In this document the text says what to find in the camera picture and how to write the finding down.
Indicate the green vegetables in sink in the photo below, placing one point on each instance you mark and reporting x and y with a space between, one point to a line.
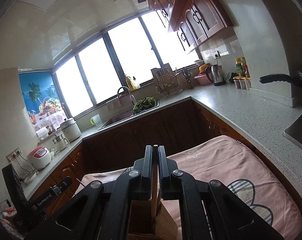
144 104

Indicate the dish drying rack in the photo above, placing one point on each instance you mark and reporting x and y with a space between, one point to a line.
166 81

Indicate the pink patterned tablecloth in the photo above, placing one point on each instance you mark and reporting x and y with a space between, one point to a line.
244 174

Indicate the wooden utensil holder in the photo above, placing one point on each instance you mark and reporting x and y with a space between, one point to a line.
143 226

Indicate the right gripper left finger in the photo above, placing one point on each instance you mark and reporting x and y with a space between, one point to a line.
102 210

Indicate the small white blender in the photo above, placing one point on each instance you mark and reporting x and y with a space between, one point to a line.
60 142

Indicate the light wooden chopstick pair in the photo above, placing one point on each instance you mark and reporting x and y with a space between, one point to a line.
154 195

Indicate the wooden cabinets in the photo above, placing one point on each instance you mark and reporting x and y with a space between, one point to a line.
178 128
195 21

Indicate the wall power outlet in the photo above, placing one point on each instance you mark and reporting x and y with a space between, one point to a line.
17 152

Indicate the tropical fruit poster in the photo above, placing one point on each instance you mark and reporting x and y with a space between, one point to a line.
41 99

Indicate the white electric pot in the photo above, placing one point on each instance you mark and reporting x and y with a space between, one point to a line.
70 129

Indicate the kitchen faucet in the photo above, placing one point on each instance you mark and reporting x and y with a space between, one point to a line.
123 91

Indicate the pink white rice cooker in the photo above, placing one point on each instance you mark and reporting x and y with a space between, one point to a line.
39 157

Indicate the stainless electric kettle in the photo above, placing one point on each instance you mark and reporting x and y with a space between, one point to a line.
215 75

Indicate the condiment bottles group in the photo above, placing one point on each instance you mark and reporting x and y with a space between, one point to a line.
242 80

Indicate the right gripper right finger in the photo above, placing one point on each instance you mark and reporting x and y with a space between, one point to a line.
209 210

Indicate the black wok with lid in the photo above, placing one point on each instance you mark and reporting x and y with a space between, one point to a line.
294 80

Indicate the upper wooden cabinets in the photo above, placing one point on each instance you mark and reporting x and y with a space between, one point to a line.
195 21

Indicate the lower wooden cabinets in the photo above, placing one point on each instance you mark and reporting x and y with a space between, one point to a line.
178 128

